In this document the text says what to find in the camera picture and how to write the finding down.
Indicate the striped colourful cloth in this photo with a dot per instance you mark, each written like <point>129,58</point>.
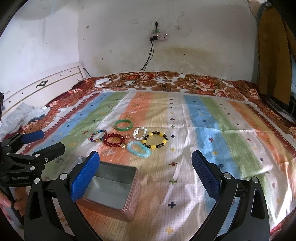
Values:
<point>185,138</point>

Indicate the crumpled grey white clothes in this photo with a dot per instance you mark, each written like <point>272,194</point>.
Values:
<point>21,116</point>

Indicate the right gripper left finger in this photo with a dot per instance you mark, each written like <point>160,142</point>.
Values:
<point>52,212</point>

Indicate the floral brown bed blanket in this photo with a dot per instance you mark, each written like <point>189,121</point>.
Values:
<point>185,82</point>

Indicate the person's left hand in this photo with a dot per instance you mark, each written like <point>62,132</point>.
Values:
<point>19,203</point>

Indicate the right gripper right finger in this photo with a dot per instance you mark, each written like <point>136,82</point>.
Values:
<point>250,221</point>

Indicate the white power strip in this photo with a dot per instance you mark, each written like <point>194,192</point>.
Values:
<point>159,37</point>

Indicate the green jade bangle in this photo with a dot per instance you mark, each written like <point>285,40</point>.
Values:
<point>123,125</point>

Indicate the white wooden headboard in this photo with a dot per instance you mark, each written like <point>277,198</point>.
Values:
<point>45,87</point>

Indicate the square metal tin box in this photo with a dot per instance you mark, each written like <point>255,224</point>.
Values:
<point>113,191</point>

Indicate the white wall socket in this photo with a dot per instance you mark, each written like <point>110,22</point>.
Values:
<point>156,23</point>

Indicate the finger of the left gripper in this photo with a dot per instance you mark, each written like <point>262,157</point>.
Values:
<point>20,139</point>
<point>12,160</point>

